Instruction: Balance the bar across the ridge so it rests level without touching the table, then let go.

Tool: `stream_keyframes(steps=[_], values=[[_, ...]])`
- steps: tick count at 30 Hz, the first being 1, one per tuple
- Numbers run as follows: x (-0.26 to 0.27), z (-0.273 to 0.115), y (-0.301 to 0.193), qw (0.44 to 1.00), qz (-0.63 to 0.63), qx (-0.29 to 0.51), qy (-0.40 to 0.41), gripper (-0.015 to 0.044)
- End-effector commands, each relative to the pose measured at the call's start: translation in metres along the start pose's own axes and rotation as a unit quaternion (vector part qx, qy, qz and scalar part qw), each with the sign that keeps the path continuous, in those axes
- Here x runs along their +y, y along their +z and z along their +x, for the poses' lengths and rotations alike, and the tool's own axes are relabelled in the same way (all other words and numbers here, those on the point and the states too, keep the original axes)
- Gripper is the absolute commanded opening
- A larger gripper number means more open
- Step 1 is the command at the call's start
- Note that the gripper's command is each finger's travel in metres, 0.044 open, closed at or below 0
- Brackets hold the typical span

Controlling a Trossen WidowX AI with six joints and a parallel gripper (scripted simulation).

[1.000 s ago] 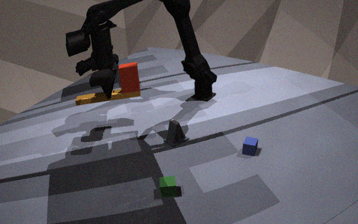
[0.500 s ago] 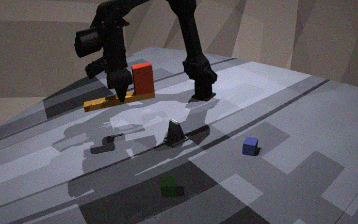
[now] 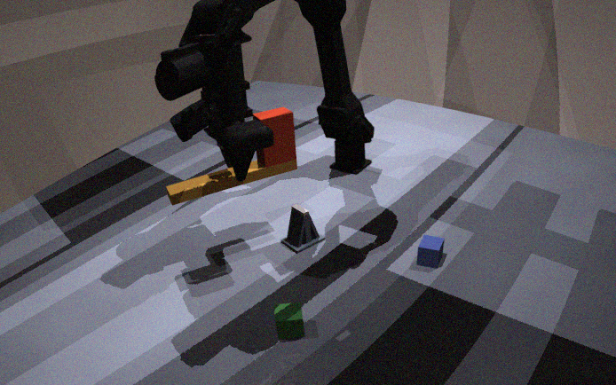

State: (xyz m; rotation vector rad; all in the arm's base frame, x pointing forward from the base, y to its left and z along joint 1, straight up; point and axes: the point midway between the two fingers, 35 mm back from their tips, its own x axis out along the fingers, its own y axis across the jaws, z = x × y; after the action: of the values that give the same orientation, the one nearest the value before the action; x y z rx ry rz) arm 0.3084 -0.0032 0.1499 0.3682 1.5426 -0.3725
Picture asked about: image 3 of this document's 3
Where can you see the blue cube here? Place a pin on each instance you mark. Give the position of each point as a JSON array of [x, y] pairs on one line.
[[430, 251]]

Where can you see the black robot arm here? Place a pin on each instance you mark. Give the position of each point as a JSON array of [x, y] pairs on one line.
[[203, 58]]

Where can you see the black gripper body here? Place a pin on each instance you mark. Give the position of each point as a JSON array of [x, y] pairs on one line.
[[238, 137]]

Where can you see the wooden bar with red block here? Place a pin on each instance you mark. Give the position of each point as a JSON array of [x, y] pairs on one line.
[[271, 161]]

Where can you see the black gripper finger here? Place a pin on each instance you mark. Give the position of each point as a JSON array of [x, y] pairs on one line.
[[240, 163], [216, 135]]

